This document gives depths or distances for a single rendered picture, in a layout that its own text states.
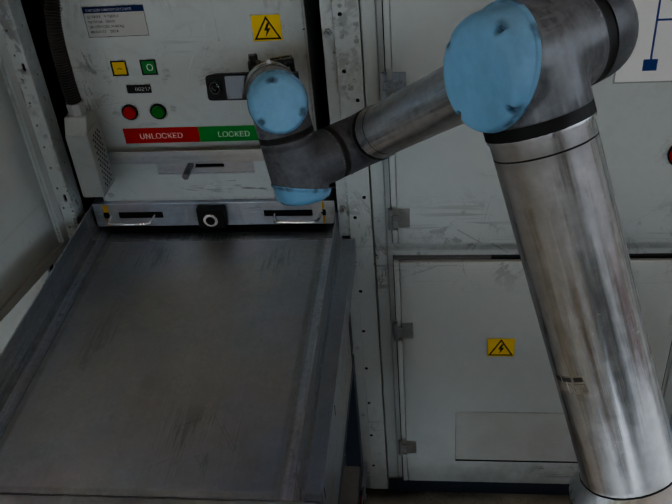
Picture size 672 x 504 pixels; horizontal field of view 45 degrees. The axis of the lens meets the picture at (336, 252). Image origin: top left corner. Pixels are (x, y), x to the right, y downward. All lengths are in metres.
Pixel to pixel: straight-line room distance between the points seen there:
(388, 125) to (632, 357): 0.53
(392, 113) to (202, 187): 0.67
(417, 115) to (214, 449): 0.62
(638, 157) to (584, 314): 0.82
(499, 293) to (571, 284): 0.96
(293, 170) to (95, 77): 0.58
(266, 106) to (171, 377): 0.53
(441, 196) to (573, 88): 0.87
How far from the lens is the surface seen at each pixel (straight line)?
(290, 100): 1.27
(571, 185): 0.85
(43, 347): 1.65
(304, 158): 1.30
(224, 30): 1.63
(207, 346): 1.55
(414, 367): 1.98
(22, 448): 1.48
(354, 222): 1.74
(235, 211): 1.80
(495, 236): 1.74
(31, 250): 1.87
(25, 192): 1.84
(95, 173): 1.72
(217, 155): 1.70
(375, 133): 1.29
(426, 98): 1.17
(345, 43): 1.55
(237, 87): 1.47
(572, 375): 0.94
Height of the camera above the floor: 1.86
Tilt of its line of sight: 36 degrees down
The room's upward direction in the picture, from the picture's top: 5 degrees counter-clockwise
